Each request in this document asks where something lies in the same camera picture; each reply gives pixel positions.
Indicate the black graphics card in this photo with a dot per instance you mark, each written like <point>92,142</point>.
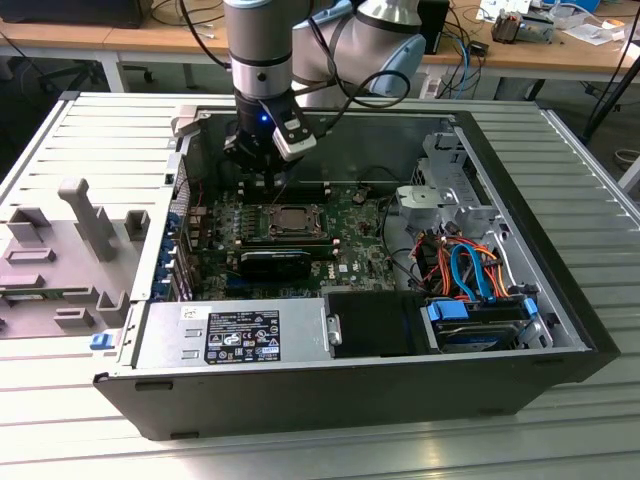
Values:
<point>275,265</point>

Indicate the green motherboard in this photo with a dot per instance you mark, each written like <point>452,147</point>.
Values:
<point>360,250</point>

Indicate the black open PC case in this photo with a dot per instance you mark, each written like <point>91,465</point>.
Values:
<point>300,400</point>

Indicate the silver power supply unit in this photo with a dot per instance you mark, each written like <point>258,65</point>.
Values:
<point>160,330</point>

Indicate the thin metal locking lever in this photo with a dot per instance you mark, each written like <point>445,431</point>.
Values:
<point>281,193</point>

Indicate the blue slot retainer clip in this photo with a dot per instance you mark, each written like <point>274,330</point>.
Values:
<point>169,265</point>
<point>161,289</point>
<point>168,246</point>
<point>173,223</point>

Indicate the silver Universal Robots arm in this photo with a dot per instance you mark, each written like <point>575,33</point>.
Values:
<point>260,40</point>

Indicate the black equipment case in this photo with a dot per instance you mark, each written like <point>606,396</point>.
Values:
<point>70,12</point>

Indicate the black stand leg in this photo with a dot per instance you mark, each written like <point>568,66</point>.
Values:
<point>607,104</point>

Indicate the hard disk in blue carrier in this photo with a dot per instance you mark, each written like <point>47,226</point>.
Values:
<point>475,335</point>

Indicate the silver CPU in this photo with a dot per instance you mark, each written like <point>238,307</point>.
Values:
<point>294,219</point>

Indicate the green RAM stick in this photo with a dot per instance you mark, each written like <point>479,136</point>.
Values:
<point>35,297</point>

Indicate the grey parts rack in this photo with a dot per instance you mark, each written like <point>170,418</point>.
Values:
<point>65,260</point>

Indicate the CPU socket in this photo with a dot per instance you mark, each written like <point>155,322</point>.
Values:
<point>270,235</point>

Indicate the white paper sheet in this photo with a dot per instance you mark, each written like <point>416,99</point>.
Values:
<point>595,32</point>

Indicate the blue case latch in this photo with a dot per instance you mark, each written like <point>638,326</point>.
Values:
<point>100,341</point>

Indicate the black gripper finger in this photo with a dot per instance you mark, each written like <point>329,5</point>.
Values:
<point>275,175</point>
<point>235,147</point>

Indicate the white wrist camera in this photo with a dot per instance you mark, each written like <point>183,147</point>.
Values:
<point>295,137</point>

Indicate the grey electronic device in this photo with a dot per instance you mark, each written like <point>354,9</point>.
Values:
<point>510,27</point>

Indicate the silver drive cage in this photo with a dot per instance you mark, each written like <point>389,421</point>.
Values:
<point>425,197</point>

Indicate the white power strip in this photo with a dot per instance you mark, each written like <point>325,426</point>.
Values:
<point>431,87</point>

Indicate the round coin cell battery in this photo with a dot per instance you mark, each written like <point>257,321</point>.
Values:
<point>360,196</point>

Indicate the wooden desk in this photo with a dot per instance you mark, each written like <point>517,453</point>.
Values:
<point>150,37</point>

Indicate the blue expansion slot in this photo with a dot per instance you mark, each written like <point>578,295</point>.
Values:
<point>237,288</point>

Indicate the white cardboard box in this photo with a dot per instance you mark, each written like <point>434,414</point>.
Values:
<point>500,7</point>

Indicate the tall black box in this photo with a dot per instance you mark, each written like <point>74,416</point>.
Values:
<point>440,25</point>

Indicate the black RAM slot white clips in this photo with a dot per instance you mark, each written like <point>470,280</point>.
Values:
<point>287,240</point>
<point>305,193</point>
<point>305,184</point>
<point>287,246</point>

